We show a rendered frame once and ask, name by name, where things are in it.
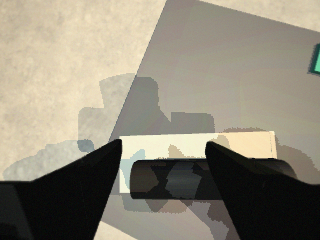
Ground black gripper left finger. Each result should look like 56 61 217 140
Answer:
0 139 123 240

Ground green flat trowel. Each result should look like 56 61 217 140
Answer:
311 43 320 74

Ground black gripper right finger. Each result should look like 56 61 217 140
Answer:
205 141 320 240

